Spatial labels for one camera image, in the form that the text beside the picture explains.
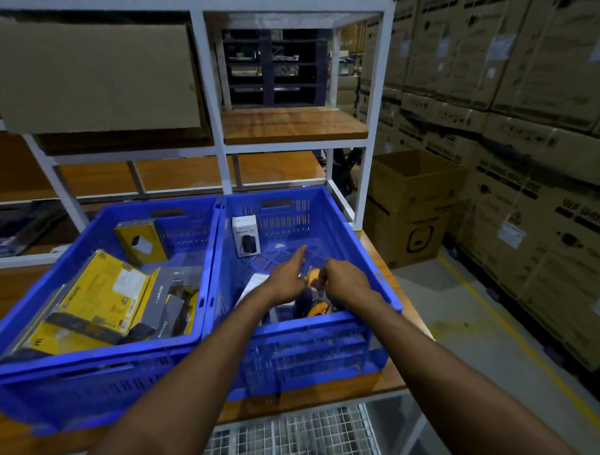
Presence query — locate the person's left hand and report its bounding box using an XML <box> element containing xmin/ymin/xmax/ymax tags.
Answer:
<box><xmin>265</xmin><ymin>243</ymin><xmax>310</xmax><ymax>307</ymax></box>

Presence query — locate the person's right hand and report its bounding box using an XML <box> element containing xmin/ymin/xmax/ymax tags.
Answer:
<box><xmin>315</xmin><ymin>257</ymin><xmax>378</xmax><ymax>315</ymax></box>

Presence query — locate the small white box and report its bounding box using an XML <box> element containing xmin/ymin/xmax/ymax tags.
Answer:
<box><xmin>301</xmin><ymin>266</ymin><xmax>337</xmax><ymax>319</ymax></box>

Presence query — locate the blue plastic crate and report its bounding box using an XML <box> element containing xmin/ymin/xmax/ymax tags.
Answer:
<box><xmin>198</xmin><ymin>182</ymin><xmax>408</xmax><ymax>409</ymax></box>
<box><xmin>0</xmin><ymin>188</ymin><xmax>222</xmax><ymax>441</ymax></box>

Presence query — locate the yellow sample box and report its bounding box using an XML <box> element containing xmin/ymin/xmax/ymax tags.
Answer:
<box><xmin>113</xmin><ymin>217</ymin><xmax>173</xmax><ymax>268</ymax></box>

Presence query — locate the group of yellow charger boxes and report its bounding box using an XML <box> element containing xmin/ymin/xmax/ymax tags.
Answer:
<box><xmin>3</xmin><ymin>246</ymin><xmax>204</xmax><ymax>370</ymax></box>

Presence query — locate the person's left forearm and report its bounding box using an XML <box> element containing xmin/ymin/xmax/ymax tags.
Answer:
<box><xmin>85</xmin><ymin>276</ymin><xmax>299</xmax><ymax>455</ymax></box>

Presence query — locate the person's right forearm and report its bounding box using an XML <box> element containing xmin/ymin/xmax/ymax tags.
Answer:
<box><xmin>343</xmin><ymin>290</ymin><xmax>600</xmax><ymax>455</ymax></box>

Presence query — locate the dark metal storage rack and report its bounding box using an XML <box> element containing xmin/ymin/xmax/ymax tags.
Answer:
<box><xmin>218</xmin><ymin>25</ymin><xmax>332</xmax><ymax>111</ymax></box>

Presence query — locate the open brown cardboard box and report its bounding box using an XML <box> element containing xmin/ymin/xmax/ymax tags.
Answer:
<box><xmin>361</xmin><ymin>147</ymin><xmax>468</xmax><ymax>272</ymax></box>

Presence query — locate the white metal shelving rack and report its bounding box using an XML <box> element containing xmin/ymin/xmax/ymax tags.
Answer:
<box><xmin>0</xmin><ymin>0</ymin><xmax>446</xmax><ymax>455</ymax></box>

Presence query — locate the black flat case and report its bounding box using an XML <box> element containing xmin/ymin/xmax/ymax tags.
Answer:
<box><xmin>0</xmin><ymin>197</ymin><xmax>66</xmax><ymax>257</ymax></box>

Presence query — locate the flat brown cardboard box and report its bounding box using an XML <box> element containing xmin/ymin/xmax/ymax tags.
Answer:
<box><xmin>0</xmin><ymin>17</ymin><xmax>206</xmax><ymax>141</ymax></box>

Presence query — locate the stack of large cardboard cartons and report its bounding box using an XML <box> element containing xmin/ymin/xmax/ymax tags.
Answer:
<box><xmin>346</xmin><ymin>0</ymin><xmax>600</xmax><ymax>373</ymax></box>

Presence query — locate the white wire mesh shelf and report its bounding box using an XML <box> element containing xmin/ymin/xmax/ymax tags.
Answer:
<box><xmin>199</xmin><ymin>398</ymin><xmax>388</xmax><ymax>455</ymax></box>

